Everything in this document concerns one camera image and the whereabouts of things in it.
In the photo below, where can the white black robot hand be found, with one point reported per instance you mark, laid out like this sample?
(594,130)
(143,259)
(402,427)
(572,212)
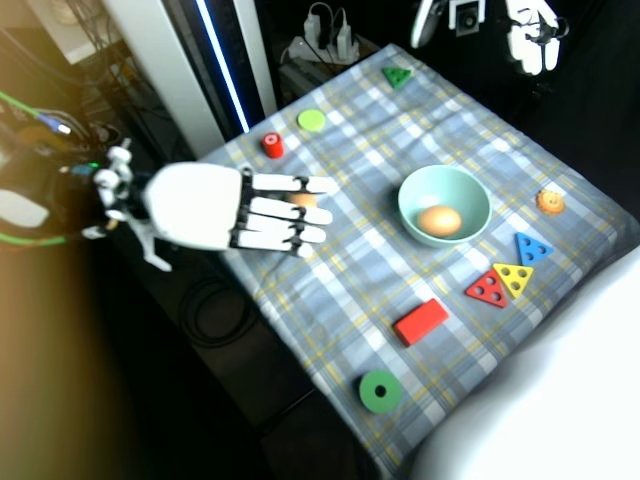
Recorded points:
(532,45)
(195,205)

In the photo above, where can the brown egg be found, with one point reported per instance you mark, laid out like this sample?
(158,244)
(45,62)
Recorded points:
(440,220)
(302,199)

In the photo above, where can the teal bowl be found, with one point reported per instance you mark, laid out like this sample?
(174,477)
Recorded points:
(450,185)

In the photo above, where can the red cylinder block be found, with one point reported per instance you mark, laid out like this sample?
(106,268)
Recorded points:
(273,147)

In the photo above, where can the white pillar with blue light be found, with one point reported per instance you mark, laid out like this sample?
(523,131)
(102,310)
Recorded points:
(160,75)

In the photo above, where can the green triangle block with holes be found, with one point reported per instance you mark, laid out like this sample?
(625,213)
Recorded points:
(397,76)

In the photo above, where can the light green disc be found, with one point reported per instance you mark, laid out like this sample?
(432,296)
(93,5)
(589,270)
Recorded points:
(311,120)

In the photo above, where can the orange cookie shaped block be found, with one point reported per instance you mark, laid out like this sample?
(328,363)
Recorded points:
(550,202)

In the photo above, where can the blue yellow plaid cloth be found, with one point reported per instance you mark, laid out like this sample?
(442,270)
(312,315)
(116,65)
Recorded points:
(350,280)

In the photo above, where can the white plug adapter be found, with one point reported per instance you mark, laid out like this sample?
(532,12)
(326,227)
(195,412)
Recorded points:
(312,25)
(343,40)

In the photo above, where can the white power strip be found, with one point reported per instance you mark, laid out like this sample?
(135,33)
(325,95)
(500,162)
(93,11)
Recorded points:
(305,50)

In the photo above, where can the blue triangle block with holes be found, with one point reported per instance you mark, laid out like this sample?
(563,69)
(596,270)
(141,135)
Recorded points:
(533,246)

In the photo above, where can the yellow triangle block with holes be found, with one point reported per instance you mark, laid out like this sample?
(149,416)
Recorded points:
(514,278)

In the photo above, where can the red triangle block with holes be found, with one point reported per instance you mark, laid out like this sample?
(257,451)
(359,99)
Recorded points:
(489,290)

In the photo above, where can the red rectangular block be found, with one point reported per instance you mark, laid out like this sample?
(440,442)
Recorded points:
(420,322)

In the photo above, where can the white blurred robot body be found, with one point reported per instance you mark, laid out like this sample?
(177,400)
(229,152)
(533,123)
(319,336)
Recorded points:
(550,400)

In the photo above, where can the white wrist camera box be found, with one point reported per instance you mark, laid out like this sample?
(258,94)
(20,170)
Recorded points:
(467,22)

